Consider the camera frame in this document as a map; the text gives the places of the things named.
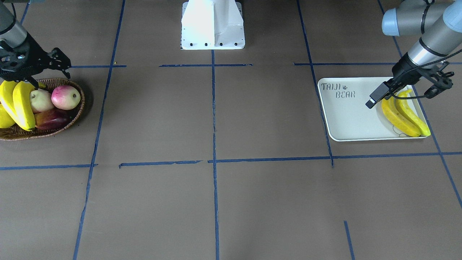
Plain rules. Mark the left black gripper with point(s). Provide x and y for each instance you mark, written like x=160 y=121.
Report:
x=405 y=72

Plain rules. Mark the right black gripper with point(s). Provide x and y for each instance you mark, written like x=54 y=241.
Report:
x=26 y=48

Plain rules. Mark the yellow banana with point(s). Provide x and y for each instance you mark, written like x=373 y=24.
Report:
x=21 y=100
x=405 y=110
x=6 y=97
x=397 y=120

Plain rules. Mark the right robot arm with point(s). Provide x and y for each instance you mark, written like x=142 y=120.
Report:
x=12 y=31

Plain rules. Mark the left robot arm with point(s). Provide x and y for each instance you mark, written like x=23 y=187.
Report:
x=439 y=27

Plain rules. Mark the pink green apple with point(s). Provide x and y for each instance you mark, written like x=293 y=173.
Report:
x=65 y=97

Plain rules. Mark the dark red mango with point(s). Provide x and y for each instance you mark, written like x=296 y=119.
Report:
x=52 y=119

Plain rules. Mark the white bear tray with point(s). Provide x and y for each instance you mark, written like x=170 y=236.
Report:
x=347 y=116

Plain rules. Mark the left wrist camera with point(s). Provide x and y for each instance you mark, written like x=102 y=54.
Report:
x=375 y=95

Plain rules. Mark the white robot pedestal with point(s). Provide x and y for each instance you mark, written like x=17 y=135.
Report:
x=212 y=25

